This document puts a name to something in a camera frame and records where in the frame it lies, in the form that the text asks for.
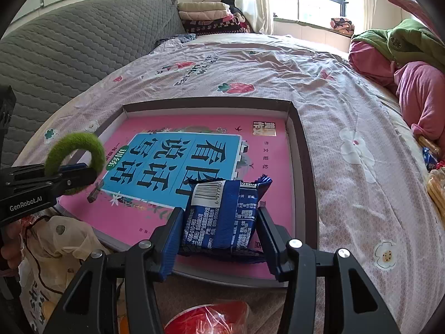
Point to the beige folded blanket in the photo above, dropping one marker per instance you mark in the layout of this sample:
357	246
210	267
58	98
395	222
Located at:
201	7

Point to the blue snack packet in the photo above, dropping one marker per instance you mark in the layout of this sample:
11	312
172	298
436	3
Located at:
215	215

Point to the small blue packet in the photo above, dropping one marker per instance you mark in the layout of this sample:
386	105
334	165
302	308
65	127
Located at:
430	158

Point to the small biscuit packet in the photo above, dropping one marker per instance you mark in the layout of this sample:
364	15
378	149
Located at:
427	144

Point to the large biscuit packet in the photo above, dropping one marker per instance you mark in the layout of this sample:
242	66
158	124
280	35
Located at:
437	191

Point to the dark checked folded blanket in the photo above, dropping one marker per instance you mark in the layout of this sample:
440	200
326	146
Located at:
215	28

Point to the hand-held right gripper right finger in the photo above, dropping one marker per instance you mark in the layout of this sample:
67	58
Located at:
269	240

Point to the white curtain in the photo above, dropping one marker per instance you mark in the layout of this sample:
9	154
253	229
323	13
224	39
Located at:
369	0
253	0

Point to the grey quilted headboard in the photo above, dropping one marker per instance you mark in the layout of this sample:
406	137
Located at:
69	48

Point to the dull red pad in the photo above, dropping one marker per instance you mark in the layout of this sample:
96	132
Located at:
413	10

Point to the green jacket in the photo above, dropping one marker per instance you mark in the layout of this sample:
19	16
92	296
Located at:
399	41

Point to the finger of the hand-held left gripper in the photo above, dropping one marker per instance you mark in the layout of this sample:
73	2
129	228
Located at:
69	182
74	167

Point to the red snack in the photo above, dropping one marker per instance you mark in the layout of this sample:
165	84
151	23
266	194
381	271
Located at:
205	320

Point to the blue patterned cloth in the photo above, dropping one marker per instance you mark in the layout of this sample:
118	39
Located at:
177	39

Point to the grey cardboard tray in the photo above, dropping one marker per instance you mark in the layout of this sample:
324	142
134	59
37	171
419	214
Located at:
306	167

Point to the pink book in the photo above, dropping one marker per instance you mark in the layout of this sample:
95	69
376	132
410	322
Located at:
264	167

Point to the printed pink bed sheet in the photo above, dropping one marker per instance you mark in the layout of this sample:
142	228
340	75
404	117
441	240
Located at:
347	118

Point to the pink folded blanket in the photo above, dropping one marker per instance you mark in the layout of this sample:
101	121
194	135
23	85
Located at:
208	16

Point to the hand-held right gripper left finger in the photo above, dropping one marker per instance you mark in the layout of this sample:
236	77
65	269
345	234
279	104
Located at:
170	247

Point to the cream printed plastic bag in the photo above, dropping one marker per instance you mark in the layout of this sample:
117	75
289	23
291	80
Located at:
69	243

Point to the pile of pink green bedding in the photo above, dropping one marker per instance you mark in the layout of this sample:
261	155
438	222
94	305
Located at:
417	90

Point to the person's left hand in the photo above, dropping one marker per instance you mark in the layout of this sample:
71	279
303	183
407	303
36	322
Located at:
10	248

